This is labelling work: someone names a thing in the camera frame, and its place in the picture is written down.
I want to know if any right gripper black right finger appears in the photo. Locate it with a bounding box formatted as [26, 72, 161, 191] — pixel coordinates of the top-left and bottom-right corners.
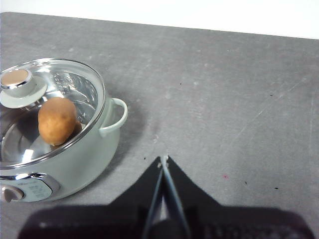
[164, 155, 315, 239]

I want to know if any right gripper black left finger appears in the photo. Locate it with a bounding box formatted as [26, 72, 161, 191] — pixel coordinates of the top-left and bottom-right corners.
[17, 156, 163, 239]

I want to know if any brown potato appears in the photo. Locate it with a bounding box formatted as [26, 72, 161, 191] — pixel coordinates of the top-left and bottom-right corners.
[37, 97, 78, 146]

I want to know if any glass lid with green knob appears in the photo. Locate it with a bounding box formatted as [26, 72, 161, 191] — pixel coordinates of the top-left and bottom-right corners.
[0, 58, 106, 170]

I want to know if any sage green electric cooking pot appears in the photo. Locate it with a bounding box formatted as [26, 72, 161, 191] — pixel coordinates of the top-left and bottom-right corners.
[0, 58, 129, 203]

